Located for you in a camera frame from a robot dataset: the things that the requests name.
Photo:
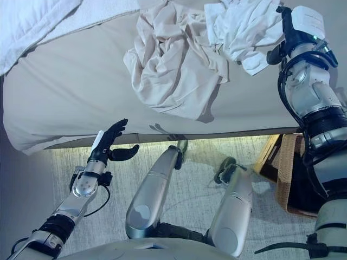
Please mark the grey area rug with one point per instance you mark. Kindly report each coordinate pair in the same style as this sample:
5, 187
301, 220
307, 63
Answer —
189, 205

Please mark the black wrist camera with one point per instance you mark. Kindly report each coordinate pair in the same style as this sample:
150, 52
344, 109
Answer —
106, 178
276, 55

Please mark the grey robot torso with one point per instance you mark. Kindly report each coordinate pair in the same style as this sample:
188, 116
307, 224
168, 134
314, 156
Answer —
122, 252

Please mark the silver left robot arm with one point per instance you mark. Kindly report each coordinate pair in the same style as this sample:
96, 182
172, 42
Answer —
84, 187

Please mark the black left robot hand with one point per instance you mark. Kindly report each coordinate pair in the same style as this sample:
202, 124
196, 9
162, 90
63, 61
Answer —
104, 150

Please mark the white garment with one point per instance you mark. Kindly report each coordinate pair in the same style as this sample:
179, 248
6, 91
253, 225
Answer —
244, 29

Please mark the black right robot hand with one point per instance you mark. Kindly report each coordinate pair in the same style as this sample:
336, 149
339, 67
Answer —
306, 21

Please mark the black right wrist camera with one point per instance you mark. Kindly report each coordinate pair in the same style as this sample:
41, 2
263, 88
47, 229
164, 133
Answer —
276, 55

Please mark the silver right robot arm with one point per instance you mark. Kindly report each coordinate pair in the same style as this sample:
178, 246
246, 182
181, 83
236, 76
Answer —
317, 94

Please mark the white duvet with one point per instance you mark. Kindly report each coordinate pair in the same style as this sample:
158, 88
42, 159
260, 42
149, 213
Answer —
32, 27

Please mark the silver left robot leg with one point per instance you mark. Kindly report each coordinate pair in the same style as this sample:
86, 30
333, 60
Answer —
151, 195

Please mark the brown woven laundry basket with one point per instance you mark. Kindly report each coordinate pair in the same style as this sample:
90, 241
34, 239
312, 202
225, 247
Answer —
287, 151

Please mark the beige upholstered bed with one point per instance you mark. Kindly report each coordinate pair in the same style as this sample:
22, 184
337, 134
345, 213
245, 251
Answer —
67, 94

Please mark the beige garment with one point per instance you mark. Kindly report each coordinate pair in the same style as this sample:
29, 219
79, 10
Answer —
168, 67

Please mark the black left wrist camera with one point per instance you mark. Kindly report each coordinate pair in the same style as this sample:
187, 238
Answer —
106, 178

